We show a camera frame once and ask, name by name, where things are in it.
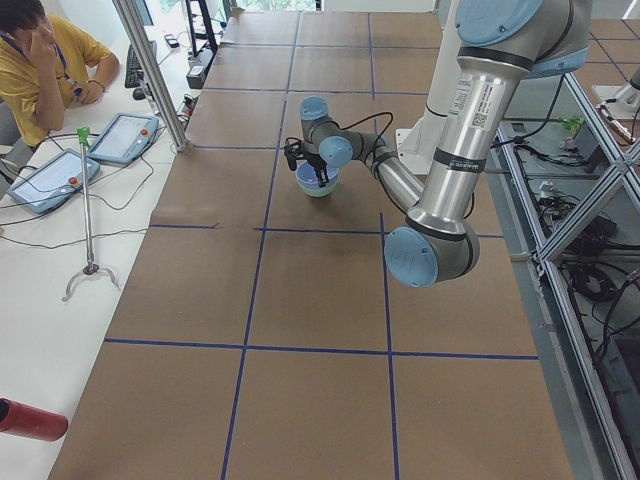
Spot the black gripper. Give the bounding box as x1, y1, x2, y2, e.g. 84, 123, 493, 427
305, 153, 329, 186

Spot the blue ceramic bowl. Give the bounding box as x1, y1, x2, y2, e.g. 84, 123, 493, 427
295, 163, 339, 191

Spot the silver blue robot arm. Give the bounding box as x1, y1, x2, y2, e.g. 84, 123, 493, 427
298, 1, 592, 287

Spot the green ceramic bowl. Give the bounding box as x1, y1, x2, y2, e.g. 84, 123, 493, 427
299, 183, 337, 198

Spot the blue teach pendant far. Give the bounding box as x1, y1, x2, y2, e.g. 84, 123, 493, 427
88, 113, 159, 165

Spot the blue teach pendant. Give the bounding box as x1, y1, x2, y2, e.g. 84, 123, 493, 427
88, 113, 159, 165
8, 149, 83, 214

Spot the black keyboard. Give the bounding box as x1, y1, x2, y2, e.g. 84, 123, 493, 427
124, 45, 144, 89

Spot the blue teach pendant near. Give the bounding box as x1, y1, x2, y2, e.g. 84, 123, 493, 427
8, 149, 83, 214

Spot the person in yellow shirt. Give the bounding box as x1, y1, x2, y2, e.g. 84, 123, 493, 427
1, 1, 120, 148

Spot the red cylinder bottle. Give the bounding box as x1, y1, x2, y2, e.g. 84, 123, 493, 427
1, 398, 69, 442

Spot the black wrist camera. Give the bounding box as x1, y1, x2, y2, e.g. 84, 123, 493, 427
283, 137, 306, 172

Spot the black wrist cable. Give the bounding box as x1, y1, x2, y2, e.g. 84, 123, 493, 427
331, 112, 395, 151

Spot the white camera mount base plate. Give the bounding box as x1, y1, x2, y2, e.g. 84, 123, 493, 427
396, 123, 462, 175

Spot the white camera mast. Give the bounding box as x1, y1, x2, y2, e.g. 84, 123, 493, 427
425, 0, 461, 118

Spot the green handled reacher grabber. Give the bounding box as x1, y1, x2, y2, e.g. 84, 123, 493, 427
61, 127, 120, 302

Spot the aluminium frame post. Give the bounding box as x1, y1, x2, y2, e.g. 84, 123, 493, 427
112, 0, 188, 152

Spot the aluminium side frame rail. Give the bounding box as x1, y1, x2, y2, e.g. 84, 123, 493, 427
492, 74, 640, 480

